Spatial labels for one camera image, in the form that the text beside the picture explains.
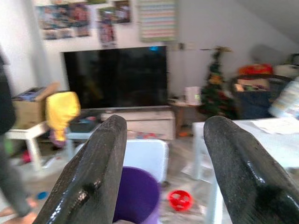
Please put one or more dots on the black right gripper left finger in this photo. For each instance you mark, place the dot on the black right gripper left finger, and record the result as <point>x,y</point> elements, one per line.
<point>93,163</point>

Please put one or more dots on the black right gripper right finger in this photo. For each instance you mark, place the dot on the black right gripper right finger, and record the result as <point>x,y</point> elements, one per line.
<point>245,177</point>

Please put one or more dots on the purple rubbish bin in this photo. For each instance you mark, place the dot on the purple rubbish bin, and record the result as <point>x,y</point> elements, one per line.
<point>137,196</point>

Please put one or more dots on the dark toy tray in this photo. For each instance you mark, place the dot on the dark toy tray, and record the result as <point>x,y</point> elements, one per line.
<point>81,127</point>

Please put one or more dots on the small white plastic table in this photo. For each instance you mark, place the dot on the small white plastic table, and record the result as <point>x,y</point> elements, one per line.
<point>268,144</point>

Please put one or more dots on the white plastic chair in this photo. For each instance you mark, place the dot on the white plastic chair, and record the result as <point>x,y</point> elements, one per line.
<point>144,154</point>

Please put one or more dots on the blue round floor toy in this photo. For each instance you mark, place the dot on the blue round floor toy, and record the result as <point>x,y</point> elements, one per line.
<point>42,195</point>

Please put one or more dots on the printed paper sheet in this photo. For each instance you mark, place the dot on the printed paper sheet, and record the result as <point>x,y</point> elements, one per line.
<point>278,126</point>

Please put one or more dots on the yellow cloth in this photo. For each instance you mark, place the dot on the yellow cloth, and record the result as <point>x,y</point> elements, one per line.
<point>61,109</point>

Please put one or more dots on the white television console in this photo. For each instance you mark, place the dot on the white television console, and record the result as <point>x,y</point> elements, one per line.
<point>149,123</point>

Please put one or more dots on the dark toy basket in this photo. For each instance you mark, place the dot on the dark toy basket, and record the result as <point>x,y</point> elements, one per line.
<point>252,105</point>

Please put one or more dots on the white side table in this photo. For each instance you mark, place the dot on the white side table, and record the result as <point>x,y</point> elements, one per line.
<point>23,134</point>

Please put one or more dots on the red perforated ball toy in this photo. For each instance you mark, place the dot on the red perforated ball toy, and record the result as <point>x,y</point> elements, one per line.
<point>174,203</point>

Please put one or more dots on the brown cardboard box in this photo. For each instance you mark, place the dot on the brown cardboard box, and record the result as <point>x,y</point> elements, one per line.
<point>28,112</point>

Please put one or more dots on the small decorated Christmas tree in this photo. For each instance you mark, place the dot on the small decorated Christmas tree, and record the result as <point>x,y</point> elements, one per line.
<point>215,98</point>

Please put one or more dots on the white blue diaper pack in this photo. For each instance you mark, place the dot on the white blue diaper pack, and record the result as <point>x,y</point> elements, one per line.
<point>287,102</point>

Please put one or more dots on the round wooden stool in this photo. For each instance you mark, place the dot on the round wooden stool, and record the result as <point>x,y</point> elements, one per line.
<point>184,114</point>

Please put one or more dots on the black flat television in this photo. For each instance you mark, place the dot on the black flat television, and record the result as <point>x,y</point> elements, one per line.
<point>116,77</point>

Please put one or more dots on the white box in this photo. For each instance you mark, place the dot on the white box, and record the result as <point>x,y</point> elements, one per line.
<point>192,94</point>

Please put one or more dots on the person in dark clothes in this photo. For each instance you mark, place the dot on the person in dark clothes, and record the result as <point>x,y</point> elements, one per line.
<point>7,105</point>

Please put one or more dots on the red orange toy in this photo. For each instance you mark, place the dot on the red orange toy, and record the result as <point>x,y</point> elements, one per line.
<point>254,69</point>

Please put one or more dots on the narrow photo poster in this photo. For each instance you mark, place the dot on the narrow photo poster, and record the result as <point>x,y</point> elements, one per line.
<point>107,35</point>

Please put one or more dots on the large photo collage poster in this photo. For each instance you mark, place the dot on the large photo collage poster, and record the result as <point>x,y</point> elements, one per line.
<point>63,18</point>

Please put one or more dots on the wide photo poster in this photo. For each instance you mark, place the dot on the wide photo poster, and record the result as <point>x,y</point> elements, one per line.
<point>116,11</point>

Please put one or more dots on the striped wall hanging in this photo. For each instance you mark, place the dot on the striped wall hanging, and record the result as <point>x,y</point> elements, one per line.
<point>157,21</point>

